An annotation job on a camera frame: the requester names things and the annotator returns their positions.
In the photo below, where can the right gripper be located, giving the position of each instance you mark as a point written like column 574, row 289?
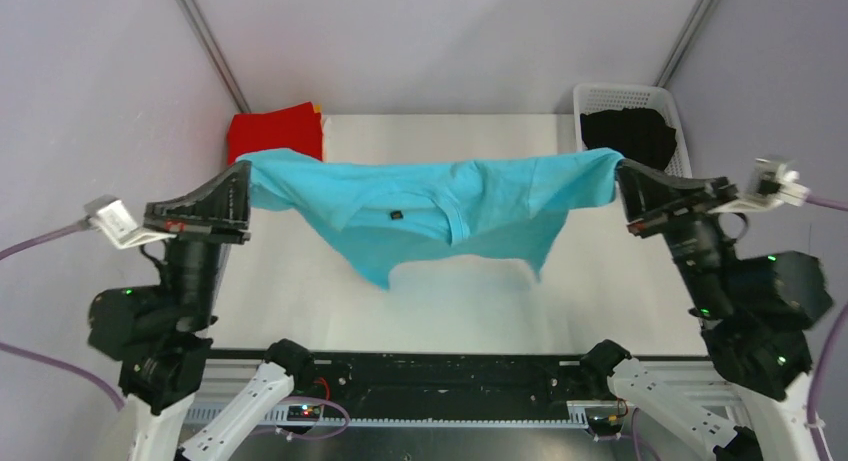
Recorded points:
column 647, row 192

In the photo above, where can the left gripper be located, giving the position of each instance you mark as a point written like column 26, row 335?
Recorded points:
column 224, row 197

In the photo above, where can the cyan t-shirt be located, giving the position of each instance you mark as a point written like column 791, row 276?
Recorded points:
column 381, row 216

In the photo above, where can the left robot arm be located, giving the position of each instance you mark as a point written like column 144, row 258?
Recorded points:
column 158, row 332

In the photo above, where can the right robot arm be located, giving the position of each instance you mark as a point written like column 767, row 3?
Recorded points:
column 753, row 315

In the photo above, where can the black t-shirt in basket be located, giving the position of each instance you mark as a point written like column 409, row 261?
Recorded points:
column 639, row 134

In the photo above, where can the folded red t-shirt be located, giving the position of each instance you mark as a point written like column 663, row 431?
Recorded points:
column 296, row 128

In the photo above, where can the white plastic basket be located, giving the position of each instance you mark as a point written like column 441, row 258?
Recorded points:
column 597, row 96

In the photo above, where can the left controller board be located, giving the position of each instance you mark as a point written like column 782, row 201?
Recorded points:
column 304, row 413

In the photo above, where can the controller board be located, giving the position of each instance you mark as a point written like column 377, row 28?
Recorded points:
column 605, row 426
column 304, row 413

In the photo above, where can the right controller board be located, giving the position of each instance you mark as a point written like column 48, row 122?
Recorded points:
column 605, row 426

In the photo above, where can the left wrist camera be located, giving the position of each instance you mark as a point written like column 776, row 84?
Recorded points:
column 109, row 215

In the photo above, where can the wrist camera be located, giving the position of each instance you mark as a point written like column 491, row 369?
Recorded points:
column 774, row 183
column 109, row 215

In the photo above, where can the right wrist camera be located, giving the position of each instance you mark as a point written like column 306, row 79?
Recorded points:
column 774, row 183

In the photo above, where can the aluminium frame rail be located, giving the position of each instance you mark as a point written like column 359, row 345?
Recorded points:
column 334, row 415

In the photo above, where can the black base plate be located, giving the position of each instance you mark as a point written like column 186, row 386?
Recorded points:
column 452, row 387

